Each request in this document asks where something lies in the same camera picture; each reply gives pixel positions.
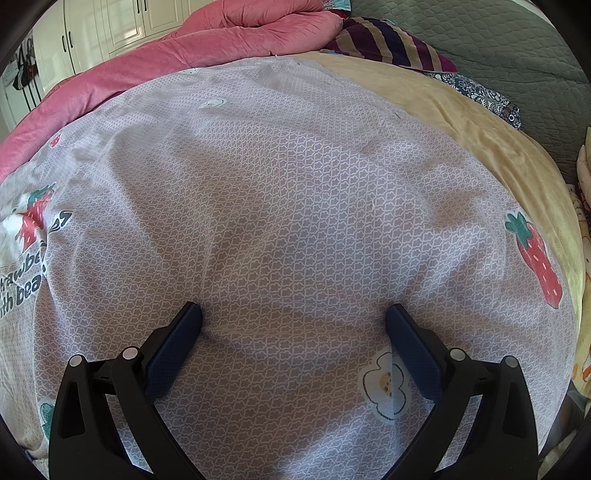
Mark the pink printed blanket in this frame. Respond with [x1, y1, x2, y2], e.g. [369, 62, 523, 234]
[0, 59, 580, 480]

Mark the grey quilted headboard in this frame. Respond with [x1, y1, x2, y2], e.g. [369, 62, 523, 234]
[348, 0, 591, 178]

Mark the pink quilt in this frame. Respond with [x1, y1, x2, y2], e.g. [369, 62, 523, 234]
[0, 0, 345, 178]

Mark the white wardrobe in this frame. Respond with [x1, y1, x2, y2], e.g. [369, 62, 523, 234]
[32, 0, 227, 77]

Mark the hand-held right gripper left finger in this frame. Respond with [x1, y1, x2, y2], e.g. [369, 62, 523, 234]
[47, 301, 204, 480]

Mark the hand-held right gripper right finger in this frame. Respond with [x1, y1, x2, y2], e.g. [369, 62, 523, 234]
[385, 304, 540, 480]

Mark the blue floral pillow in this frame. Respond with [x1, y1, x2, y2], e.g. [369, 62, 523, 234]
[422, 71, 522, 130]

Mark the cartoon printed cloth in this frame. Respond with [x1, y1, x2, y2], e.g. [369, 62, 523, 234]
[570, 143, 591, 384]

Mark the beige bed sheet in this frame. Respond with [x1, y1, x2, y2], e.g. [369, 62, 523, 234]
[300, 51, 587, 324]

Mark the striped pillow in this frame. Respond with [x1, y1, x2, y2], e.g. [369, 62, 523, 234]
[321, 17, 459, 73]

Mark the black hanging bag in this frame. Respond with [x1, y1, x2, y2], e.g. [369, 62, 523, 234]
[9, 44, 40, 90]

